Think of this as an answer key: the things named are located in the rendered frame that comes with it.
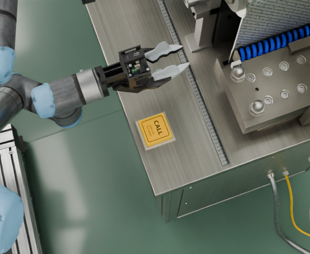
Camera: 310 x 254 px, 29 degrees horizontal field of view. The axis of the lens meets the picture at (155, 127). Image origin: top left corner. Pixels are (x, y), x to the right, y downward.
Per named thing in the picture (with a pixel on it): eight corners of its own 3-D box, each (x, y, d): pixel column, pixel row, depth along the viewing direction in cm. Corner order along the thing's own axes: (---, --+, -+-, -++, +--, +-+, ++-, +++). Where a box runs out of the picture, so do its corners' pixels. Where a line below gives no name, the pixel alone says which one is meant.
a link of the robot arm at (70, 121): (49, 91, 151) (41, 76, 140) (89, 107, 150) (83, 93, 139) (36, 118, 149) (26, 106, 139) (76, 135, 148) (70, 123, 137)
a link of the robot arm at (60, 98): (34, 95, 139) (26, 83, 131) (78, 80, 140) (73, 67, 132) (44, 125, 137) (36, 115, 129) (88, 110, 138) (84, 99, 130)
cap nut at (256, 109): (246, 105, 142) (248, 99, 137) (260, 100, 142) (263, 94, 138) (251, 118, 141) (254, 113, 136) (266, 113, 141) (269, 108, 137)
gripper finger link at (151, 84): (172, 83, 136) (135, 90, 136) (172, 85, 137) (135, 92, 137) (168, 64, 137) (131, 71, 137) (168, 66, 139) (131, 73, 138)
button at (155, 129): (138, 123, 154) (138, 120, 152) (163, 114, 155) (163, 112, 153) (147, 147, 153) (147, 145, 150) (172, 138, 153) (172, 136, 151)
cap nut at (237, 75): (227, 71, 144) (229, 64, 140) (241, 66, 144) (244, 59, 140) (233, 84, 143) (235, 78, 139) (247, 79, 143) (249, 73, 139)
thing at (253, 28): (232, 49, 147) (242, 16, 129) (319, 18, 148) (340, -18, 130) (233, 51, 146) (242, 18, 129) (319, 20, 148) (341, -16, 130)
